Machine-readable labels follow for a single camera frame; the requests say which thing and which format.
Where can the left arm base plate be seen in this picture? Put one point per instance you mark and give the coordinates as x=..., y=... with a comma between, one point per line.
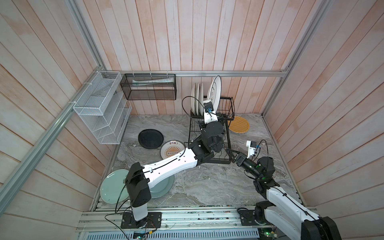
x=153, y=220

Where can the aluminium front rail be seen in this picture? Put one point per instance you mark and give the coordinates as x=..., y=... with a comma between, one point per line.
x=188, y=218

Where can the white plate green patterned rim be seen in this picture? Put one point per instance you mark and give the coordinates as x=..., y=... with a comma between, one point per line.
x=201, y=99

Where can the white mesh wall shelf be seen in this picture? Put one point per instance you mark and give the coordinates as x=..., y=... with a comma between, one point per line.
x=104, y=109

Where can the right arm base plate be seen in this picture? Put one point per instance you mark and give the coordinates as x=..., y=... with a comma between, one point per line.
x=248, y=218

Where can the yellow woven round trivet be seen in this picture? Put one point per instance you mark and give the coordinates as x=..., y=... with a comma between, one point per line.
x=239, y=125

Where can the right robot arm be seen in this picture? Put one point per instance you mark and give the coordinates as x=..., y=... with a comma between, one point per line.
x=281, y=210

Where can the grey-green plain plate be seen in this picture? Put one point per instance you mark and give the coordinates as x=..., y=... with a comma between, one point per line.
x=162, y=187

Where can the black round plate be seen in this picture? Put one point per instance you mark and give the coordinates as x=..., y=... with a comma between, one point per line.
x=150, y=139

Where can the black mesh wall basket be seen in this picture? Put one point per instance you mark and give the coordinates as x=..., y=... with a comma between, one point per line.
x=138, y=87

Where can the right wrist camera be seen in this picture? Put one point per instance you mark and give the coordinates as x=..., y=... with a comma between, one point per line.
x=253, y=148

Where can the black wire dish rack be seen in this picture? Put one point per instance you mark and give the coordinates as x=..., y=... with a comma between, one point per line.
x=210, y=141

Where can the orange sunburst plate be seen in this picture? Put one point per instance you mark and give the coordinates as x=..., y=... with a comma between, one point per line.
x=171, y=148
x=197, y=102

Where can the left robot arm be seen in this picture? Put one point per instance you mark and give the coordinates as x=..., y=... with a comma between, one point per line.
x=141, y=179

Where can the light green flower plate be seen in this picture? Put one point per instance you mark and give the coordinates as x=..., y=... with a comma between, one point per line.
x=113, y=188

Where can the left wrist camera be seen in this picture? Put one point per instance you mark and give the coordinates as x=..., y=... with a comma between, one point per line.
x=209, y=112

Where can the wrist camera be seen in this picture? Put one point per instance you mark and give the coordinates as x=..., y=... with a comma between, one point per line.
x=209, y=112
x=253, y=148

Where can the white plate cloud outline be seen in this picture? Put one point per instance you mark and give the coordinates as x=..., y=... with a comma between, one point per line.
x=215, y=90

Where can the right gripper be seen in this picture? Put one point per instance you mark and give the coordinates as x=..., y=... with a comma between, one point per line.
x=240, y=159

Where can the cream floral plate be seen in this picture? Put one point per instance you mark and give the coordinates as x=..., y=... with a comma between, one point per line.
x=193, y=100

